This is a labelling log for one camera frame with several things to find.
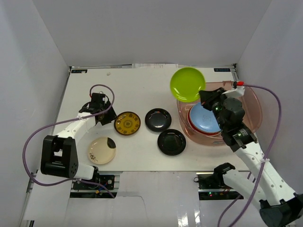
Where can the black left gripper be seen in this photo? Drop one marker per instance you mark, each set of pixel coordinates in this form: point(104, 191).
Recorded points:
point(107, 116)

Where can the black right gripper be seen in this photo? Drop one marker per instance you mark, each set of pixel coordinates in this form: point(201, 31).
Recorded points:
point(207, 97)

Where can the light blue plastic plate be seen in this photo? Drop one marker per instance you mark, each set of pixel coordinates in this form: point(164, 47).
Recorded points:
point(203, 120)

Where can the yellow patterned brown-rim plate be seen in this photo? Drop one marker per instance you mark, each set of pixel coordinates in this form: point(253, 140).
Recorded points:
point(127, 123)

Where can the lime green plate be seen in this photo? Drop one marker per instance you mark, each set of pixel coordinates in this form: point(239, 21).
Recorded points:
point(186, 83)

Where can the red teal floral plate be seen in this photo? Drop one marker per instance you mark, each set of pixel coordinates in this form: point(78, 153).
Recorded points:
point(198, 130)

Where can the cream plate with flowers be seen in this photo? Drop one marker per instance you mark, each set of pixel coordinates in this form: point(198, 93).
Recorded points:
point(102, 150)

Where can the black glossy plate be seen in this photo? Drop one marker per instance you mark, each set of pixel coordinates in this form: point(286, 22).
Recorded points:
point(158, 120)
point(171, 142)

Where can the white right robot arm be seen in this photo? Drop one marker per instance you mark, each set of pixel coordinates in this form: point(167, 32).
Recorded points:
point(278, 203)

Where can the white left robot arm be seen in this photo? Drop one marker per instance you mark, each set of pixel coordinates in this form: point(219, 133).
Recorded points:
point(59, 152)

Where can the right black corner label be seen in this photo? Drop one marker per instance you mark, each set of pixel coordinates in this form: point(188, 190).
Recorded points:
point(222, 69)

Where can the black corner label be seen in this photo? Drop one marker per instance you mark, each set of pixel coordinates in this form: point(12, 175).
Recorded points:
point(74, 71)
point(222, 69)

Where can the left black corner label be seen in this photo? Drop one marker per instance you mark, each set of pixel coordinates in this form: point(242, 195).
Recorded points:
point(74, 71)

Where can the white papers at back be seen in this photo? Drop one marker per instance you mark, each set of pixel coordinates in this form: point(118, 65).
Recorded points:
point(154, 65)

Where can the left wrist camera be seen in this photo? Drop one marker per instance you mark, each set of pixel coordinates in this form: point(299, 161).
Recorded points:
point(102, 93)

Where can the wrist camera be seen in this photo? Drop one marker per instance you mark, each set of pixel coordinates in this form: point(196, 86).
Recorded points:
point(238, 90)
point(102, 93)

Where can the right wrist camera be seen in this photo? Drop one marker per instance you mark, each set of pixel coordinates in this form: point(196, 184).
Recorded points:
point(238, 90)

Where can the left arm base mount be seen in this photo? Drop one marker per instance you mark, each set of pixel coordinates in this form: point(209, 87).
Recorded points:
point(106, 188)

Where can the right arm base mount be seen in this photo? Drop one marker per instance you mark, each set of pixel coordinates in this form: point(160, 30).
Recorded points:
point(211, 186)

